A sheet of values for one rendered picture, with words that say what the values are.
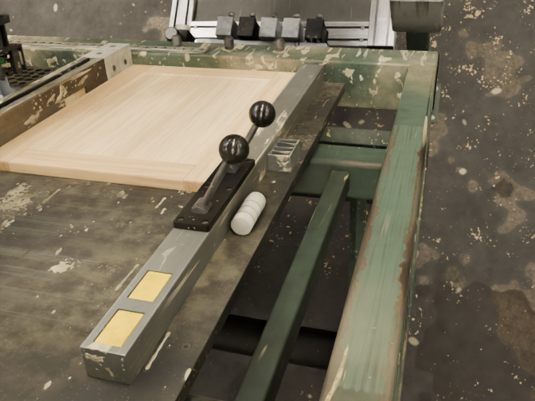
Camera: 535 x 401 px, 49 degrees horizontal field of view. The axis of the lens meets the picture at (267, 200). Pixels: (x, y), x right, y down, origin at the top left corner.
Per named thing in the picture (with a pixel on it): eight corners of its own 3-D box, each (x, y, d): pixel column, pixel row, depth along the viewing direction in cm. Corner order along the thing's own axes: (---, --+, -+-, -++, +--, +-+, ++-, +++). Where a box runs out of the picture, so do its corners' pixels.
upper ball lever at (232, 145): (215, 214, 80) (258, 139, 72) (205, 228, 76) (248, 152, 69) (191, 200, 79) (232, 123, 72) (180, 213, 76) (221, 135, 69)
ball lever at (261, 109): (243, 175, 89) (283, 105, 82) (235, 186, 86) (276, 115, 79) (222, 161, 89) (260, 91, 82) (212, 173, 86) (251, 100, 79)
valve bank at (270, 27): (350, 37, 169) (340, -2, 146) (345, 84, 167) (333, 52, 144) (190, 32, 182) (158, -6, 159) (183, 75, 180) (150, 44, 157)
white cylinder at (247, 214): (251, 237, 80) (267, 208, 86) (250, 219, 78) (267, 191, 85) (231, 235, 81) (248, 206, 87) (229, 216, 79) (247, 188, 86)
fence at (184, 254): (323, 81, 136) (324, 64, 134) (131, 385, 58) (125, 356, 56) (302, 80, 138) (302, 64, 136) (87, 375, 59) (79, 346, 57)
